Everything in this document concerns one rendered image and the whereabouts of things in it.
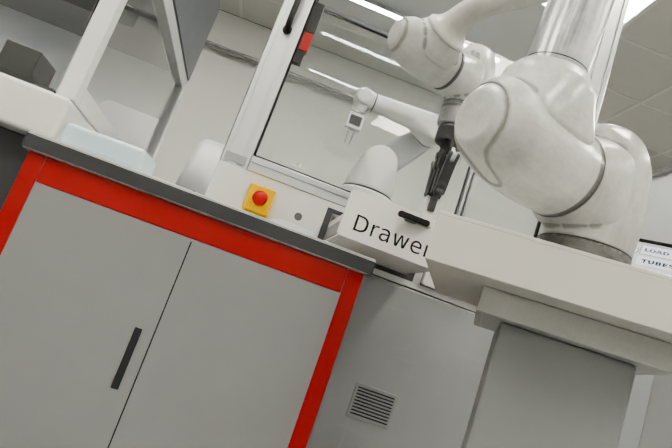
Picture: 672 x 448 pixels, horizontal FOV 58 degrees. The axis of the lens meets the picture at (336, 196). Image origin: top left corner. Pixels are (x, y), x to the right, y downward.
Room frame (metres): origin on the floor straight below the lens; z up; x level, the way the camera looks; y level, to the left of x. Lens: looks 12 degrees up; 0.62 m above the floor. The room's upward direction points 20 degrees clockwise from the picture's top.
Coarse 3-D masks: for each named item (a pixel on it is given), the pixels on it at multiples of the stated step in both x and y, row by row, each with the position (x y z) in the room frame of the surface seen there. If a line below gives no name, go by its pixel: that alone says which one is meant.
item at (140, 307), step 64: (64, 192) 1.01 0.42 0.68; (128, 192) 1.02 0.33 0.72; (192, 192) 1.02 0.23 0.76; (0, 256) 1.00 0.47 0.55; (64, 256) 1.01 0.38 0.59; (128, 256) 1.02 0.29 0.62; (192, 256) 1.03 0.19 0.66; (256, 256) 1.04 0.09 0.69; (320, 256) 1.05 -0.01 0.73; (0, 320) 1.01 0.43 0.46; (64, 320) 1.02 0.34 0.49; (128, 320) 1.03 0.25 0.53; (192, 320) 1.04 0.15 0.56; (256, 320) 1.05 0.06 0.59; (320, 320) 1.06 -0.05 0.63; (0, 384) 1.01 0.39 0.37; (64, 384) 1.02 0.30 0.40; (128, 384) 1.03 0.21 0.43; (192, 384) 1.04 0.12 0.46; (256, 384) 1.06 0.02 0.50; (320, 384) 1.06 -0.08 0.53
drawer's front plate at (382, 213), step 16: (352, 192) 1.31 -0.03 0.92; (352, 208) 1.31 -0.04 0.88; (368, 208) 1.32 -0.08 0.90; (384, 208) 1.32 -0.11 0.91; (400, 208) 1.33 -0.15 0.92; (352, 224) 1.32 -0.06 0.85; (384, 224) 1.32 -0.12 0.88; (400, 224) 1.33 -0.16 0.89; (416, 224) 1.33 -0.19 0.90; (432, 224) 1.34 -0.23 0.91; (352, 240) 1.33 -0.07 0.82; (368, 240) 1.32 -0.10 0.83; (400, 240) 1.33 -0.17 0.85; (416, 240) 1.33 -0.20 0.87; (400, 256) 1.33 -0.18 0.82; (416, 256) 1.33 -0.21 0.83
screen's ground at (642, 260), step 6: (660, 246) 1.76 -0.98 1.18; (636, 258) 1.74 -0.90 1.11; (642, 258) 1.73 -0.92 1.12; (648, 258) 1.73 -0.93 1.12; (654, 258) 1.72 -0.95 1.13; (660, 258) 1.72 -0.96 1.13; (636, 264) 1.72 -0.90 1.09; (642, 264) 1.71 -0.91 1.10; (648, 264) 1.71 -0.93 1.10; (654, 264) 1.70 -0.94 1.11; (660, 264) 1.70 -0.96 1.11; (666, 264) 1.69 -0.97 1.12; (660, 270) 1.68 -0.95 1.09; (666, 270) 1.68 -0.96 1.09
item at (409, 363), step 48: (384, 288) 1.67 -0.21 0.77; (384, 336) 1.68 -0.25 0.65; (432, 336) 1.69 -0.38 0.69; (480, 336) 1.71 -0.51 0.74; (336, 384) 1.67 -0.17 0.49; (384, 384) 1.68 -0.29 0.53; (432, 384) 1.70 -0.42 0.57; (336, 432) 1.67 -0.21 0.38; (384, 432) 1.69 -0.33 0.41; (432, 432) 1.70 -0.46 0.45
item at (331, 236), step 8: (336, 224) 1.50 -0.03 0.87; (328, 232) 1.60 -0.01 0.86; (336, 232) 1.45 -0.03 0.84; (328, 240) 1.58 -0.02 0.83; (336, 240) 1.53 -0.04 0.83; (344, 240) 1.48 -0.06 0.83; (352, 248) 1.57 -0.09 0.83; (360, 248) 1.52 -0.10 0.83; (368, 248) 1.47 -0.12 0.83; (368, 256) 1.61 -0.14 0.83; (376, 256) 1.56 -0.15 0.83; (384, 256) 1.51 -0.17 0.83; (392, 256) 1.46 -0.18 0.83; (384, 264) 1.66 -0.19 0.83; (392, 264) 1.60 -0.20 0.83; (400, 264) 1.55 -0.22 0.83; (408, 264) 1.50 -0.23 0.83; (400, 272) 1.70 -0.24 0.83; (408, 272) 1.64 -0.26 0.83; (416, 272) 1.59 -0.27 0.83
